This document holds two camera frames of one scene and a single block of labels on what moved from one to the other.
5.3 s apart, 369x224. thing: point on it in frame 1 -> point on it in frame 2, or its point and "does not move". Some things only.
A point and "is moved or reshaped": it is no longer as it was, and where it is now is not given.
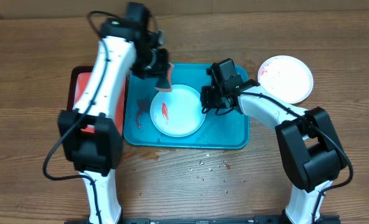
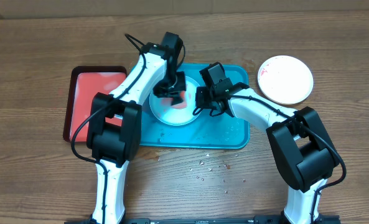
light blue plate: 178,113 is moved or reshaped
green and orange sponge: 164,83 is moved or reshaped
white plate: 287,77 does not move
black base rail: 104,219 does not move
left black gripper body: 154,64 -> 170,85
